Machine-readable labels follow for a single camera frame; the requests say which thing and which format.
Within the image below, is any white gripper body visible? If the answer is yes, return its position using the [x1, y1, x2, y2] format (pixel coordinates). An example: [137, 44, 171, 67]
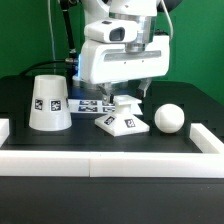
[79, 35, 170, 84]

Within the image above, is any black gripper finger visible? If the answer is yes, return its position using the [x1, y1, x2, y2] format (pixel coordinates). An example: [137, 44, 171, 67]
[136, 78, 152, 98]
[98, 83, 114, 106]

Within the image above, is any white lamp base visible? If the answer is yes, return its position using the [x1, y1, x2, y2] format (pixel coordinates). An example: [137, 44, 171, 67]
[95, 95, 150, 136]

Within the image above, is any white lamp bulb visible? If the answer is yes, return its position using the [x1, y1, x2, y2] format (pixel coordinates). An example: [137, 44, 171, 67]
[154, 104, 185, 133]

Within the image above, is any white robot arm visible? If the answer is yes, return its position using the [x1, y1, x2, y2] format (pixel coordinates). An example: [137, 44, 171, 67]
[77, 0, 182, 104]

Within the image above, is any white lamp shade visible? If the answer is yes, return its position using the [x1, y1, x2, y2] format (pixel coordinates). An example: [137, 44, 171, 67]
[29, 75, 72, 131]

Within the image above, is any white marker sheet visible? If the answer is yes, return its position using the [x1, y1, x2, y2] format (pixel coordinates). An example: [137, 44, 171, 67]
[68, 99, 142, 115]

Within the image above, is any white right fence bar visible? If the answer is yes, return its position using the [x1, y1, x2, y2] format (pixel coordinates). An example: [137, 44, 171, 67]
[189, 123, 224, 155]

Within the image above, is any white fence bar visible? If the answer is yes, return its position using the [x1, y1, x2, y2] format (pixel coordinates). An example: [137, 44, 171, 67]
[0, 119, 10, 147]
[0, 150, 224, 178]
[189, 123, 224, 155]

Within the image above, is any white left fence bar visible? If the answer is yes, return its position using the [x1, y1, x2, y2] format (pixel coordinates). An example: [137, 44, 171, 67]
[0, 119, 10, 147]

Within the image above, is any white front fence bar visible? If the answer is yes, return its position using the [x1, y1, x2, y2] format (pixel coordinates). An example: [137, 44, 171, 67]
[0, 150, 224, 178]

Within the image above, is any black cable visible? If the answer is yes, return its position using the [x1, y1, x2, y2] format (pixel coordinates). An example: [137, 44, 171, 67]
[19, 0, 80, 77]

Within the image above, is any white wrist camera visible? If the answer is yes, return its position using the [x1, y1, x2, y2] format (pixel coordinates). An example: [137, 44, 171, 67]
[84, 19, 137, 43]

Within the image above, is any white thin cable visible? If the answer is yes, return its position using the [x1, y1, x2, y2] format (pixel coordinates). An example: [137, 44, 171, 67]
[47, 0, 57, 61]

